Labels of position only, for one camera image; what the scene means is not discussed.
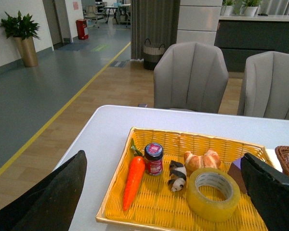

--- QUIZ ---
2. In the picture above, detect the grey chair left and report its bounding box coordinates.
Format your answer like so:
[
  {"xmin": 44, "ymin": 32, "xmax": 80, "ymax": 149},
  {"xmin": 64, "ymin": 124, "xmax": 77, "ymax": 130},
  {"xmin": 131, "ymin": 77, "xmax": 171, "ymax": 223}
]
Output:
[{"xmin": 154, "ymin": 41, "xmax": 229, "ymax": 113}]

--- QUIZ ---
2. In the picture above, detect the yellow wicker basket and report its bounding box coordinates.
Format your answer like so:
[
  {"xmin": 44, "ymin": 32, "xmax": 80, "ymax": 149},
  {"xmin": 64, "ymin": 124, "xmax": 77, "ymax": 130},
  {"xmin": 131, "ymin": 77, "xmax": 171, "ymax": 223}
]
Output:
[{"xmin": 96, "ymin": 127, "xmax": 272, "ymax": 231}]

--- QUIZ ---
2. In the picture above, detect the white cabinet column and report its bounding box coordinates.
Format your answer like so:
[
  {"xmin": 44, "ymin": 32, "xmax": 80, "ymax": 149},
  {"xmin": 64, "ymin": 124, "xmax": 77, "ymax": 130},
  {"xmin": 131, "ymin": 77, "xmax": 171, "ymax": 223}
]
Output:
[{"xmin": 176, "ymin": 0, "xmax": 222, "ymax": 45}]

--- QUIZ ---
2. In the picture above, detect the potted plant gold vase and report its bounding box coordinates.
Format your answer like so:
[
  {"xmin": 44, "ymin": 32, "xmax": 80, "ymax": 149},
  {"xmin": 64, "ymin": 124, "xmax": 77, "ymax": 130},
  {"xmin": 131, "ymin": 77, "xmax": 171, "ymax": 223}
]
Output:
[{"xmin": 0, "ymin": 11, "xmax": 40, "ymax": 67}]

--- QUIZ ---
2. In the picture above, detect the toy carrot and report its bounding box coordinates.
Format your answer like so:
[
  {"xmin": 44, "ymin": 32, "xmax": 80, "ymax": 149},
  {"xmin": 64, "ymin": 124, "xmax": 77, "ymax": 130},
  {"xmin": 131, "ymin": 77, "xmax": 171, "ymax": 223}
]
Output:
[{"xmin": 123, "ymin": 139, "xmax": 145, "ymax": 211}]

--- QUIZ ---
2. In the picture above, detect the purple foam cube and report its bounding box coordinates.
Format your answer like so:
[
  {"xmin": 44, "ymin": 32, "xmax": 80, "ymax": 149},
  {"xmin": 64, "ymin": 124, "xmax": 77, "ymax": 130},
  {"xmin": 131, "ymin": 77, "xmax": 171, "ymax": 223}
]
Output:
[{"xmin": 228, "ymin": 157, "xmax": 247, "ymax": 194}]

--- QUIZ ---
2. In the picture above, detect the grey chair right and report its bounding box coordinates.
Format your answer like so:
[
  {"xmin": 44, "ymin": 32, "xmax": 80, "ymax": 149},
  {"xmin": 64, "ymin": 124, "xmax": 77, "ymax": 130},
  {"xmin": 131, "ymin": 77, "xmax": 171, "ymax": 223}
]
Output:
[{"xmin": 237, "ymin": 51, "xmax": 289, "ymax": 120}]

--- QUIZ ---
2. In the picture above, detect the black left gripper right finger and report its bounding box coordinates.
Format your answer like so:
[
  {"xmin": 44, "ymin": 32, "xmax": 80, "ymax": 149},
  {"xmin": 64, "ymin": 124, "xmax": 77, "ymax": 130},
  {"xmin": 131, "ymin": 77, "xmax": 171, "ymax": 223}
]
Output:
[{"xmin": 240, "ymin": 153, "xmax": 289, "ymax": 231}]

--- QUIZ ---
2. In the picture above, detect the grey curtain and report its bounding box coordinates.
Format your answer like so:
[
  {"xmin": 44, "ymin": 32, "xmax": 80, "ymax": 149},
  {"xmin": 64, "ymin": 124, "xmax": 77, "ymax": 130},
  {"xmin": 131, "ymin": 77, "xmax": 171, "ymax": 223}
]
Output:
[{"xmin": 131, "ymin": 0, "xmax": 181, "ymax": 60}]

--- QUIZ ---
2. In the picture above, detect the dark counter cabinet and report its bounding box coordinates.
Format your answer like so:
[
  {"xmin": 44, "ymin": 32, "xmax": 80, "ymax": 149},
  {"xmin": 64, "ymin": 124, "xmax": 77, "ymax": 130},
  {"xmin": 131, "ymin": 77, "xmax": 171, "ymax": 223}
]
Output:
[{"xmin": 214, "ymin": 16, "xmax": 289, "ymax": 72}]

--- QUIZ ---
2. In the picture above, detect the woven laundry basket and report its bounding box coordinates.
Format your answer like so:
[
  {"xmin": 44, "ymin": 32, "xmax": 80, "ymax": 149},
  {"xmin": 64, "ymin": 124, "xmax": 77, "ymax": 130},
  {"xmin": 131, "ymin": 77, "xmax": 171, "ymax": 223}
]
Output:
[{"xmin": 143, "ymin": 38, "xmax": 165, "ymax": 70}]

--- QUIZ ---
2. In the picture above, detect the yellow tape roll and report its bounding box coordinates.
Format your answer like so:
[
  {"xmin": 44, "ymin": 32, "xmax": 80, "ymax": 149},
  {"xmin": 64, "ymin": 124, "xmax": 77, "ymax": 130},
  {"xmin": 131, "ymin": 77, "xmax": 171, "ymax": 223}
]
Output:
[{"xmin": 186, "ymin": 168, "xmax": 240, "ymax": 222}]

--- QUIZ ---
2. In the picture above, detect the white potted plant left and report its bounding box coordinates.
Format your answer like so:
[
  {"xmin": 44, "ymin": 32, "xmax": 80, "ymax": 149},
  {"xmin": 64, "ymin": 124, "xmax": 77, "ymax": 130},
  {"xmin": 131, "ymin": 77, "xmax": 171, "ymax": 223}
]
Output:
[{"xmin": 220, "ymin": 0, "xmax": 236, "ymax": 16}]

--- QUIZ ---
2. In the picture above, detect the grey chair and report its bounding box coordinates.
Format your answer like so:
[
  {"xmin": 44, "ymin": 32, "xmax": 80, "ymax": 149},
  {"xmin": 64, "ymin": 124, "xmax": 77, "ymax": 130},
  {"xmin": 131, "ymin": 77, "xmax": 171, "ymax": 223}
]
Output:
[
  {"xmin": 154, "ymin": 41, "xmax": 229, "ymax": 113},
  {"xmin": 237, "ymin": 51, "xmax": 289, "ymax": 120}
]

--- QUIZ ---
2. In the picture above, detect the small red jar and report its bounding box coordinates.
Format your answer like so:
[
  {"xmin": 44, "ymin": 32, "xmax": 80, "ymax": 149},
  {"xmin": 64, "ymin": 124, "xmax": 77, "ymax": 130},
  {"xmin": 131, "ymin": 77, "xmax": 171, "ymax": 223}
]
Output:
[{"xmin": 144, "ymin": 142, "xmax": 163, "ymax": 176}]

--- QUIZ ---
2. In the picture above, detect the office chair background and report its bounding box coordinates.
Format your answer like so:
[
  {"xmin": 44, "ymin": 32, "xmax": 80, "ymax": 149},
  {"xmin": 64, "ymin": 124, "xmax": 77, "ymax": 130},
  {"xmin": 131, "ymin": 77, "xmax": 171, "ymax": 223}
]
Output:
[{"xmin": 84, "ymin": 5, "xmax": 104, "ymax": 28}]

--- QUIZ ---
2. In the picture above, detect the toy croissant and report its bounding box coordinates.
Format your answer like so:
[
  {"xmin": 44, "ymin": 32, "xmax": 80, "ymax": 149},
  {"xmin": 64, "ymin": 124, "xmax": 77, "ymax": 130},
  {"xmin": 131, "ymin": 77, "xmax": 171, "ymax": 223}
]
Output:
[{"xmin": 184, "ymin": 149, "xmax": 221, "ymax": 172}]

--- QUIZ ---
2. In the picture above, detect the red bin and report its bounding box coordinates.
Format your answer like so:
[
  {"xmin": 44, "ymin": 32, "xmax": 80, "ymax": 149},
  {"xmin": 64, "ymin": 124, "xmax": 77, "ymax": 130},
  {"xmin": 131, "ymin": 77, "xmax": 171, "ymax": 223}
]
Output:
[{"xmin": 76, "ymin": 19, "xmax": 89, "ymax": 40}]

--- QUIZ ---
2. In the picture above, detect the toy panda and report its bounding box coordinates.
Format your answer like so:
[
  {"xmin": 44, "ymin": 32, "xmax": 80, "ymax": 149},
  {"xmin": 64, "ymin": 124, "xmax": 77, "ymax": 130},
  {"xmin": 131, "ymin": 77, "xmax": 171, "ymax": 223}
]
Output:
[{"xmin": 168, "ymin": 160, "xmax": 187, "ymax": 192}]

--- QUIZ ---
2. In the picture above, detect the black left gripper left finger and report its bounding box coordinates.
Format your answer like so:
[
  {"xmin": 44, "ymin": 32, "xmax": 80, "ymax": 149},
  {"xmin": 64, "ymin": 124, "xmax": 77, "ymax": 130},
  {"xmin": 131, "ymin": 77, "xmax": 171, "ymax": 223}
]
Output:
[{"xmin": 0, "ymin": 150, "xmax": 87, "ymax": 231}]

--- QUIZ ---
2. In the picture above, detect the white potted plant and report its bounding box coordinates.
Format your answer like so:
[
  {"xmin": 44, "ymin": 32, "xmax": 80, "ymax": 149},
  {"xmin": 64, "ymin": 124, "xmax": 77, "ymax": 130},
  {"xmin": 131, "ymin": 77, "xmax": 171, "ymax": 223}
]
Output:
[
  {"xmin": 242, "ymin": 0, "xmax": 261, "ymax": 17},
  {"xmin": 220, "ymin": 0, "xmax": 236, "ymax": 16}
]

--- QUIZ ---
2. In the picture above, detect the white potted plant right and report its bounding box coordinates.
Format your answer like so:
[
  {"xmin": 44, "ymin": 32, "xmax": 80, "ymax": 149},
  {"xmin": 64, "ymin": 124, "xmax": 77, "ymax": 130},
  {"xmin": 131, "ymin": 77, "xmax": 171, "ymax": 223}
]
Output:
[{"xmin": 242, "ymin": 0, "xmax": 261, "ymax": 17}]

